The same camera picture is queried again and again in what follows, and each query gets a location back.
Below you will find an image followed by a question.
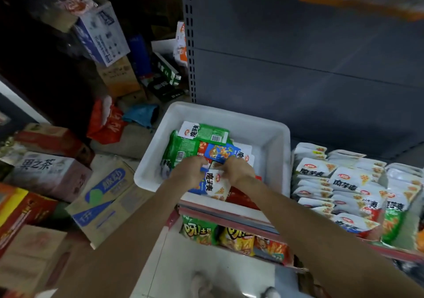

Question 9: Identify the pile of snack packets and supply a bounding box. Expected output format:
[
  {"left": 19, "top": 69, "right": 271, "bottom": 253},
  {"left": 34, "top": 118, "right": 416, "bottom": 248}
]
[{"left": 161, "top": 121, "right": 256, "bottom": 206}]

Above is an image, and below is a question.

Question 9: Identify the white plastic bin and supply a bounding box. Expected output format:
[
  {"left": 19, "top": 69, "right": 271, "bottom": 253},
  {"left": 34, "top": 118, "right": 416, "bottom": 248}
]
[{"left": 134, "top": 101, "right": 292, "bottom": 209}]

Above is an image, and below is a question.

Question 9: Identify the person's right hand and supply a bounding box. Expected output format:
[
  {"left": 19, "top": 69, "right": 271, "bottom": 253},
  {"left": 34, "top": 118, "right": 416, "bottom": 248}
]
[{"left": 220, "top": 155, "right": 258, "bottom": 186}]

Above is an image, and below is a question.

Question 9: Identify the pale printed carton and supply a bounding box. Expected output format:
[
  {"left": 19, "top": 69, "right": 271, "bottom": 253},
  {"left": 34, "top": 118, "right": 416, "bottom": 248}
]
[{"left": 5, "top": 152, "right": 92, "bottom": 203}]

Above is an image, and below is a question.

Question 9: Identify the person's left shoe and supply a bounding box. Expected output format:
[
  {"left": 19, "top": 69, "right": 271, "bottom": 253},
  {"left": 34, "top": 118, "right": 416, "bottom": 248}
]
[{"left": 191, "top": 272, "right": 213, "bottom": 298}]

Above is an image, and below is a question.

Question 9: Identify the gold display box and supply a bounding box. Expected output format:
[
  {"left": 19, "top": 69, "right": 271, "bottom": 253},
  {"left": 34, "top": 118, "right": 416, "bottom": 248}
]
[{"left": 291, "top": 142, "right": 339, "bottom": 217}]

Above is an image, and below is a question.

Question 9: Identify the blue plastic bag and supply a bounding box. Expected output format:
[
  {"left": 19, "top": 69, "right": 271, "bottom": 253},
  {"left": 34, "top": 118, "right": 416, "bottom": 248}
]
[{"left": 124, "top": 104, "right": 159, "bottom": 128}]

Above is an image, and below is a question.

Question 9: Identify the green display box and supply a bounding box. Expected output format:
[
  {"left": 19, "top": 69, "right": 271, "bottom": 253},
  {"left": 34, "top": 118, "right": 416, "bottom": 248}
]
[{"left": 381, "top": 163, "right": 424, "bottom": 245}]

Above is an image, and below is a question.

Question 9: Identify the plain brown cardboard carton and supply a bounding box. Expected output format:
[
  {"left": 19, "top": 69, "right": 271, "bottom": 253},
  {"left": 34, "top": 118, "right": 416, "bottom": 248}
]
[{"left": 98, "top": 56, "right": 141, "bottom": 98}]

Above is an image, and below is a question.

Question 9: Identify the white blue carton box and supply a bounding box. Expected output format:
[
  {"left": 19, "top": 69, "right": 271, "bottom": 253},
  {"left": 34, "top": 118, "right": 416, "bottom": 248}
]
[{"left": 43, "top": 0, "right": 131, "bottom": 67}]

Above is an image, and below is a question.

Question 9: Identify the red yellow carton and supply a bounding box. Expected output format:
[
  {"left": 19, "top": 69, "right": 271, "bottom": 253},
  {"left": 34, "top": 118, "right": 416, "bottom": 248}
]
[{"left": 0, "top": 183, "right": 59, "bottom": 256}]

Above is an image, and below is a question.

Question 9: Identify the person's left hand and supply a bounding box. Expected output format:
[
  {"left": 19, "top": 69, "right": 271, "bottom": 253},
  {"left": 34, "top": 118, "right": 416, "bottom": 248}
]
[{"left": 169, "top": 155, "right": 209, "bottom": 192}]

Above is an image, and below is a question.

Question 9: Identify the black green carton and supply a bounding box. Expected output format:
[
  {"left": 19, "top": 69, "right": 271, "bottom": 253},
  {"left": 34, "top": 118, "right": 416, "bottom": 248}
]
[{"left": 151, "top": 39, "right": 183, "bottom": 87}]

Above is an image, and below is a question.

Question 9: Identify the row of orange chip bags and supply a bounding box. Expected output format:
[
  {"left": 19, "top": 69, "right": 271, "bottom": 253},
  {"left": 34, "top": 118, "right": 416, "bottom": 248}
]
[{"left": 180, "top": 215, "right": 289, "bottom": 265}]

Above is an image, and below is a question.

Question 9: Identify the blue display box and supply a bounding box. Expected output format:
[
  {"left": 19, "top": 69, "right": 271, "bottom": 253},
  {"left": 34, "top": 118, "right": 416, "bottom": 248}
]
[{"left": 328, "top": 150, "right": 386, "bottom": 241}]

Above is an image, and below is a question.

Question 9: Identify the person's right forearm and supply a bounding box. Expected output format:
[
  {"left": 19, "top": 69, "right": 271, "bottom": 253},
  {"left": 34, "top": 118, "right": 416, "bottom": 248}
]
[{"left": 242, "top": 175, "right": 424, "bottom": 298}]

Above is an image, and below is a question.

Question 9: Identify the red plastic bag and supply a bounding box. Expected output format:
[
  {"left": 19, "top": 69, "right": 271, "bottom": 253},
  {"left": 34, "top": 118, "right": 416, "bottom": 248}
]
[{"left": 86, "top": 96, "right": 127, "bottom": 144}]

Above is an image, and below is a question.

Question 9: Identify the blue print cardboard carton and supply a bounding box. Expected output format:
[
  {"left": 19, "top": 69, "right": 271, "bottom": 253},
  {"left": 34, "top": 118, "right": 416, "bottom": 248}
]
[{"left": 65, "top": 157, "right": 155, "bottom": 249}]

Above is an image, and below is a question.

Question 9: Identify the orange display box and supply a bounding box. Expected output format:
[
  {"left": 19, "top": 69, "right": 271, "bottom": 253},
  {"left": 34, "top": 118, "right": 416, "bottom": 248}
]
[{"left": 414, "top": 222, "right": 424, "bottom": 256}]

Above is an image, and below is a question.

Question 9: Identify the person's left forearm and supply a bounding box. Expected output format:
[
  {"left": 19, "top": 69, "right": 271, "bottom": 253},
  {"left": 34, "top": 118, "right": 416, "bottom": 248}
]
[{"left": 53, "top": 181, "right": 193, "bottom": 298}]

